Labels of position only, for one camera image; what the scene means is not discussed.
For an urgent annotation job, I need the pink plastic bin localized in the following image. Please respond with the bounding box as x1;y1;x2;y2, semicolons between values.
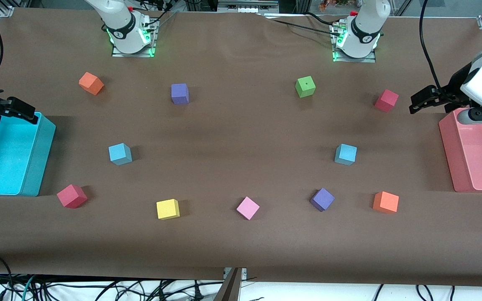
438;107;482;193

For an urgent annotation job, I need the orange foam block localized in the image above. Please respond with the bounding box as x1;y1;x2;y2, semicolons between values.
79;72;105;96
372;191;400;214

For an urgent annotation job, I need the teal floor cable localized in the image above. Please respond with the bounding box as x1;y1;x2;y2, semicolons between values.
20;274;37;301

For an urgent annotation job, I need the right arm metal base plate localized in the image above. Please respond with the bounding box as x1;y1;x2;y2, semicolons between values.
111;19;156;58

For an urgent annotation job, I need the grey equipment rack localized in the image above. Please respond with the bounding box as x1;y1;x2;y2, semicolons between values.
218;0;279;14

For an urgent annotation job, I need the brown table cloth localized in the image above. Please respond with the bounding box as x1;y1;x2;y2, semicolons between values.
0;8;482;287

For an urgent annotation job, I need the black base power cable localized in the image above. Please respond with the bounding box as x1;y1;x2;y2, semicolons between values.
258;12;350;36

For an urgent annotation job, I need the cyan plastic bin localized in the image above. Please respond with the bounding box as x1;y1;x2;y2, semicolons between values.
0;111;56;197

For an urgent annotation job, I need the green foam block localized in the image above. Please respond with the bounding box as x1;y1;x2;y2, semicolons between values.
295;76;316;98

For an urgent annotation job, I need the red foam block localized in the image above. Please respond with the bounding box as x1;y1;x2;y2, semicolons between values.
374;89;399;112
56;184;88;209

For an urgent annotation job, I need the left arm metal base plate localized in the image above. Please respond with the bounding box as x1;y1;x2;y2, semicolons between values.
332;23;377;63

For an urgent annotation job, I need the yellow foam block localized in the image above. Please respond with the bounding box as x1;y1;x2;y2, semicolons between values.
156;199;180;220

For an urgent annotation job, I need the purple foam block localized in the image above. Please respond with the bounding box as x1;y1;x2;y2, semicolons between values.
310;187;335;212
171;83;190;105

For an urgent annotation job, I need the light blue foam block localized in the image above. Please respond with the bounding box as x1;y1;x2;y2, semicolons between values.
334;144;357;166
108;143;133;166

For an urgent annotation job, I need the pink foam block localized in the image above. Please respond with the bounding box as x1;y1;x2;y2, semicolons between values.
236;196;260;221

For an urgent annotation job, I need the aluminium profile post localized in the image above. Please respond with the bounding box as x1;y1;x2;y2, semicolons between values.
214;268;247;301

